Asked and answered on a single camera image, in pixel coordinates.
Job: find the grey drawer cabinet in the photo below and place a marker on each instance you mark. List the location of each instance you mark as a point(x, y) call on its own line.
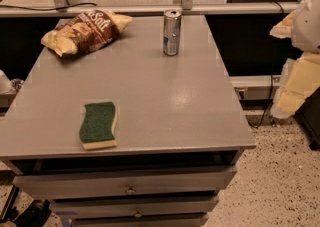
point(172, 111)

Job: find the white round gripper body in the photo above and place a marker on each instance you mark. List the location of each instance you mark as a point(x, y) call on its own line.
point(308, 24)

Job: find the silver blue redbull can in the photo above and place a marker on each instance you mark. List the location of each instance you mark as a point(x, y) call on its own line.
point(171, 32)

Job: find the top grey drawer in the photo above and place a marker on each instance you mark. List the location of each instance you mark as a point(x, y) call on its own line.
point(125, 183)

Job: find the brown yellow chip bag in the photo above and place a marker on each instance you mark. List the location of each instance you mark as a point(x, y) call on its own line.
point(87, 32)

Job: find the middle grey drawer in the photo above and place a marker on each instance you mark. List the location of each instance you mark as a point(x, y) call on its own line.
point(135, 207)

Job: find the green yellow sponge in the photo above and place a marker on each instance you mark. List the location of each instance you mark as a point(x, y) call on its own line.
point(98, 125)

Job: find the white object at left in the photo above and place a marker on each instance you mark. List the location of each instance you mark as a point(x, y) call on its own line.
point(5, 83)

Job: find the grey drawer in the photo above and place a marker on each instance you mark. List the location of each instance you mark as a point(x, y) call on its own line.
point(178, 220)
point(125, 183)
point(135, 207)

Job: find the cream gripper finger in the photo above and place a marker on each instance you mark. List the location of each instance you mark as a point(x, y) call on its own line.
point(299, 80)
point(283, 28)

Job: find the bottom grey drawer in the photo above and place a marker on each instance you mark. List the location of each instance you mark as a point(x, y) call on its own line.
point(178, 220)

